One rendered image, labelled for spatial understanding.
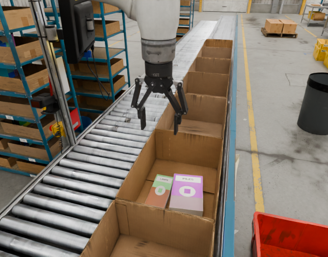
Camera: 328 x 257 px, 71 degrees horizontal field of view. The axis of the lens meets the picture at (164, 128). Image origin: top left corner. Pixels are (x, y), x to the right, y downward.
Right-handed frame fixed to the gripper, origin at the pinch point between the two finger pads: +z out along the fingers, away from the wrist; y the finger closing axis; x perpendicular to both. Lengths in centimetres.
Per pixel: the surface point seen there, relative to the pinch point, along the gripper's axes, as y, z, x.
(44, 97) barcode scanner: -69, 11, 27
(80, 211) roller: -34, 45, -7
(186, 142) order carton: 5.8, 19.3, 19.6
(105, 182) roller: -32, 46, 12
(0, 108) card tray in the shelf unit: -143, 43, 56
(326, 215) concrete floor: 112, 120, 89
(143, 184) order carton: -7.7, 31.4, 2.5
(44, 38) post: -65, -16, 33
